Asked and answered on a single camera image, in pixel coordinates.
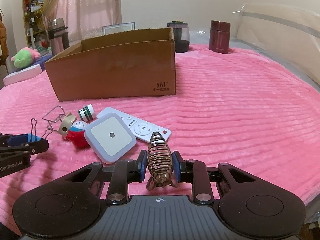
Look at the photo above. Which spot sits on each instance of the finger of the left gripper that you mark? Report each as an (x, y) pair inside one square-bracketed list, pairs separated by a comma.
[(31, 148)]

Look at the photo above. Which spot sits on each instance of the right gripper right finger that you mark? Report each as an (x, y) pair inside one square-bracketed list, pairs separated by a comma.
[(200, 176)]

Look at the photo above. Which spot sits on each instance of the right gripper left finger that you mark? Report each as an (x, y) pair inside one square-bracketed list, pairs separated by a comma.
[(119, 175)]

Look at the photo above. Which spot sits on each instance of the blue binder clip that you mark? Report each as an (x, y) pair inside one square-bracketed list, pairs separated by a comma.
[(21, 139)]

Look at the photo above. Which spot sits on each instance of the white square night light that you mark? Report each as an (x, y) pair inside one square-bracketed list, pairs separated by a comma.
[(109, 137)]

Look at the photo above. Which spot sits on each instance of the metal wire hook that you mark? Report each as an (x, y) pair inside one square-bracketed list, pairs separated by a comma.
[(54, 117)]

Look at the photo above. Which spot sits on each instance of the beige tape roll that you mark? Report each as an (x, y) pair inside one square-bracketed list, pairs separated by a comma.
[(66, 124)]

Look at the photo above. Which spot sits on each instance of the brown striped hair claw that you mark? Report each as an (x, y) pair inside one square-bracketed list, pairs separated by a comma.
[(159, 163)]

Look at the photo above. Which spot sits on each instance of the white remote control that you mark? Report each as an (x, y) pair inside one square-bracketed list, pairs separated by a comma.
[(142, 129)]

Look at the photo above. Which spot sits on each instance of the red Doraemon figurine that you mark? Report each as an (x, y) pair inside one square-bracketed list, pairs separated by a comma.
[(76, 134)]

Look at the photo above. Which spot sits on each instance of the green white small bottle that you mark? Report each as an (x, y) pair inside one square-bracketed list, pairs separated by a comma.
[(87, 113)]

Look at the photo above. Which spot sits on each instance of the white flat box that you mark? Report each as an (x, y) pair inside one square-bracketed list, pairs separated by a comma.
[(22, 75)]

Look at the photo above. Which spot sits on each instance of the green pink plush toy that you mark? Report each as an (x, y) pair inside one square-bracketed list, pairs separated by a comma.
[(25, 57)]

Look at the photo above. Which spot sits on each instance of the steel thermos flask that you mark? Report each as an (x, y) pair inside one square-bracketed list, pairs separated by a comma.
[(58, 36)]

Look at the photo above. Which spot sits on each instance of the brown cardboard box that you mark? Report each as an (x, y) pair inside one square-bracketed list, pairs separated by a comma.
[(126, 64)]

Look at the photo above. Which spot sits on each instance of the bookshelf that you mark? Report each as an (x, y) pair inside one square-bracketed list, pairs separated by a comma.
[(35, 31)]

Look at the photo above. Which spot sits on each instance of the framed picture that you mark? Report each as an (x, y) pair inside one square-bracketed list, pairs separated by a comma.
[(117, 28)]

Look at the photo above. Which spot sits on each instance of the standing fan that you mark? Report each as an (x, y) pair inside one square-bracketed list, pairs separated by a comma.
[(46, 10)]

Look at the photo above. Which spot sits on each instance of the maroon thermos cup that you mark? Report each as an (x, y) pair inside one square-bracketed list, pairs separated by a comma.
[(219, 36)]

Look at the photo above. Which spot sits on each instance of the pink curtain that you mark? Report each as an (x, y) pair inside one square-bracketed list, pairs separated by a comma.
[(85, 18)]

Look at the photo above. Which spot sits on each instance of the dark glass jar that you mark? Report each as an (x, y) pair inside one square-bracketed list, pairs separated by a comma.
[(181, 35)]

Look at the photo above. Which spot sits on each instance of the clear plastic sheet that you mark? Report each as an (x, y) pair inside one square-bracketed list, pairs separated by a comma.
[(285, 33)]

